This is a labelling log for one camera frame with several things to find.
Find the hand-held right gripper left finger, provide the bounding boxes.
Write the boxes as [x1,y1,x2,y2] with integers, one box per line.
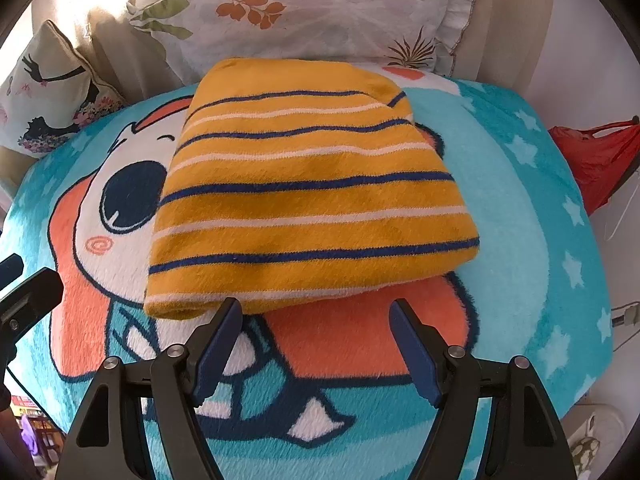
[54,297,244,480]

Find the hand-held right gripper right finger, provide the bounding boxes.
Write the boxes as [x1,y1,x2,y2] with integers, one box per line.
[389,298,572,480]

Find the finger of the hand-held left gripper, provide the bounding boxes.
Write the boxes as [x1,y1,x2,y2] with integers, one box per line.
[0,254,25,289]
[0,268,64,361]

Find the yellow striped small sweater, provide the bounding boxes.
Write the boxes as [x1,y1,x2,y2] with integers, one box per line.
[144,58,481,321]

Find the small bookshelf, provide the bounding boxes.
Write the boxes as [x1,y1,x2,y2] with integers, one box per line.
[10,392,63,468]

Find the teal cartoon printed blanket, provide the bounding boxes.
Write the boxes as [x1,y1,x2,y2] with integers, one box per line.
[0,62,616,480]

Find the bird print cushion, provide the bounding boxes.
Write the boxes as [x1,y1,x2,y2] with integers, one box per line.
[0,20,132,161]

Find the red plastic bag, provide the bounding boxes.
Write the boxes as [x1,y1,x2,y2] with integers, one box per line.
[547,116,640,217]

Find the white floral pillow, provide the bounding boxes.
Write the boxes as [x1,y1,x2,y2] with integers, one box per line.
[125,0,483,86]

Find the black cable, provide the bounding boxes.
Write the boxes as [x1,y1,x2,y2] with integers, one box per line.
[2,357,53,418]

